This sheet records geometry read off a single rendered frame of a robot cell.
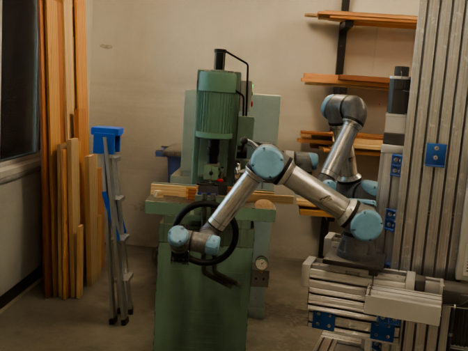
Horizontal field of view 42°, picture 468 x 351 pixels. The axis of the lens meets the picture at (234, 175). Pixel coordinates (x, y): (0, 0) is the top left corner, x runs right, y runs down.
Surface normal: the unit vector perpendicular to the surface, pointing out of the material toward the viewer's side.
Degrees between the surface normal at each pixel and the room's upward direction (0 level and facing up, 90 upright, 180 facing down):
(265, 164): 86
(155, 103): 90
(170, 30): 90
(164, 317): 90
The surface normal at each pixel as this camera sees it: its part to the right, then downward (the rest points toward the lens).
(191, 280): 0.00, 0.14
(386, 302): -0.32, 0.11
